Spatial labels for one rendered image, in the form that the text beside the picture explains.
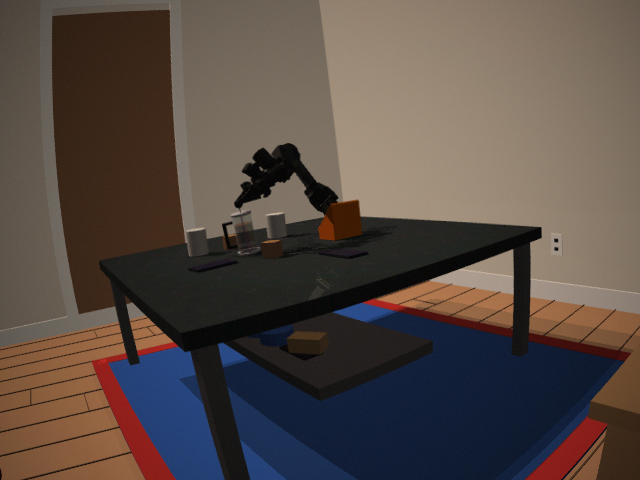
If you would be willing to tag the dark brown shelf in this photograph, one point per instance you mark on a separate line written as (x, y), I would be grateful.
(358, 352)

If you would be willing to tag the white cylinder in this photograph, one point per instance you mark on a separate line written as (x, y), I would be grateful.
(276, 226)
(197, 242)

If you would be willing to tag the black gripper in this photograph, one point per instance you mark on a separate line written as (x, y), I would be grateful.
(260, 186)

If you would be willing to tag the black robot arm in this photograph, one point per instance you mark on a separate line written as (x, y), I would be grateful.
(282, 163)

